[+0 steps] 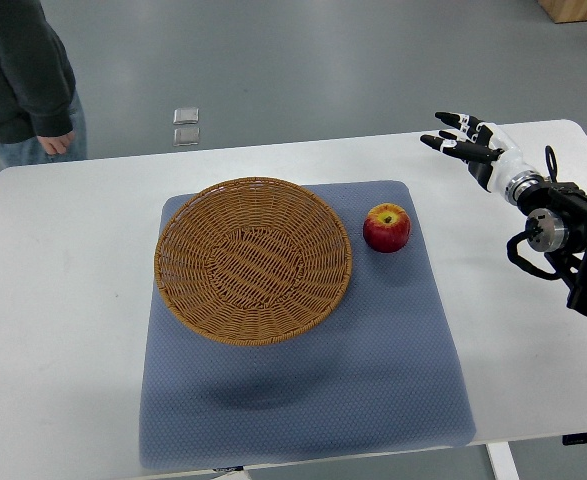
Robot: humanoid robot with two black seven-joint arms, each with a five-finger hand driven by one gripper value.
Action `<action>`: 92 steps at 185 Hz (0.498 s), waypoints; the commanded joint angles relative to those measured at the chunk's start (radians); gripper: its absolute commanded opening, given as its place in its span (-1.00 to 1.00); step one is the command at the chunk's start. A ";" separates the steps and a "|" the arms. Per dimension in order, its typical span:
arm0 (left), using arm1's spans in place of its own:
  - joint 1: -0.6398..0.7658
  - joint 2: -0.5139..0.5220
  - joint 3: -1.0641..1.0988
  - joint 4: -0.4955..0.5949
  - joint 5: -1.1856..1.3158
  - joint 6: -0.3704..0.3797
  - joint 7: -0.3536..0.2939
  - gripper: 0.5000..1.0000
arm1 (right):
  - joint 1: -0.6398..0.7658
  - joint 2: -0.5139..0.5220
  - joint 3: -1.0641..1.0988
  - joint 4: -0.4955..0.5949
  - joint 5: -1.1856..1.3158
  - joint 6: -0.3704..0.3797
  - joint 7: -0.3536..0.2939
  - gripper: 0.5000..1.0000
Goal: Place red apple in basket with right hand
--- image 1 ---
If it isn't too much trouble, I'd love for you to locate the wooden cabinet corner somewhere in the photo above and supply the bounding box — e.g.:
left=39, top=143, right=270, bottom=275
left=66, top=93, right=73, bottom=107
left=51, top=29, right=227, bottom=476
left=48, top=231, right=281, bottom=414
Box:
left=537, top=0, right=587, bottom=24

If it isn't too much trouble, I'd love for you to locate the lower metal floor plate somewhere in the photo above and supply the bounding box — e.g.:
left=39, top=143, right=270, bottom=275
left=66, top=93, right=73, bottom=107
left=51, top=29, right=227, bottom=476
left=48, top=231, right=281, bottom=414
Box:
left=173, top=126, right=200, bottom=147

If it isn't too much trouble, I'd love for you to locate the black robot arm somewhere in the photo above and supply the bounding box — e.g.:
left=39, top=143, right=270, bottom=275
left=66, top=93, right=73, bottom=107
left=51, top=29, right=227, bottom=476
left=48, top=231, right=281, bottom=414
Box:
left=506, top=146, right=587, bottom=317

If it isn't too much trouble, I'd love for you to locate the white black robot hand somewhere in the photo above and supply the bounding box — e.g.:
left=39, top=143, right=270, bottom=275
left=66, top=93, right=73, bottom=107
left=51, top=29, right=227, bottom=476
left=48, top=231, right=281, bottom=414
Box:
left=420, top=112, right=543, bottom=205

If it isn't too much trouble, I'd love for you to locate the red apple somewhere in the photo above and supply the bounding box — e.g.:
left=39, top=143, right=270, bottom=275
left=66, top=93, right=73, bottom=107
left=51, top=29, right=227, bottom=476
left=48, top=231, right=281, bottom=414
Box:
left=362, top=203, right=411, bottom=253

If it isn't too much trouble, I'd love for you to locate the blue grey mat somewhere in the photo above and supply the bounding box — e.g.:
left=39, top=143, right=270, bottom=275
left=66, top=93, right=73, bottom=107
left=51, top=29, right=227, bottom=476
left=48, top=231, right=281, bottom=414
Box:
left=139, top=180, right=476, bottom=470

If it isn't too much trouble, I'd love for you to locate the person in dark hoodie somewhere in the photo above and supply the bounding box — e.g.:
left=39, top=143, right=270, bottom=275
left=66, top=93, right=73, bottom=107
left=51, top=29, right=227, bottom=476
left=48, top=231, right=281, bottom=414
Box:
left=0, top=1, right=88, bottom=167

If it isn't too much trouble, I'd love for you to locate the metal floor plate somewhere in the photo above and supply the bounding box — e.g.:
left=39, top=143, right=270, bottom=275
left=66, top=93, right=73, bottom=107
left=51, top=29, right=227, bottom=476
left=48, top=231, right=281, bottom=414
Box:
left=173, top=126, right=200, bottom=147
left=173, top=107, right=199, bottom=125

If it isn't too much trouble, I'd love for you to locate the white table leg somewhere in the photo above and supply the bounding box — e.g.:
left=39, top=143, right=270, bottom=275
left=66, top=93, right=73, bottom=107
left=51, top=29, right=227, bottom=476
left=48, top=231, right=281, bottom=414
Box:
left=485, top=442, right=520, bottom=480

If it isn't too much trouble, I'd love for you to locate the upper metal floor plate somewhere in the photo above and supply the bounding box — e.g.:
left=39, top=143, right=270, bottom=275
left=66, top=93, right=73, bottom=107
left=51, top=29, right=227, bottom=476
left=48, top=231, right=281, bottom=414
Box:
left=173, top=107, right=199, bottom=125

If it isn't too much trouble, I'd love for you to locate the brown wicker basket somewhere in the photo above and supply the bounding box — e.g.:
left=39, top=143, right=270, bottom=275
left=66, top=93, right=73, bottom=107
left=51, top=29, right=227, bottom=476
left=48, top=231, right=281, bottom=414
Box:
left=154, top=177, right=353, bottom=346

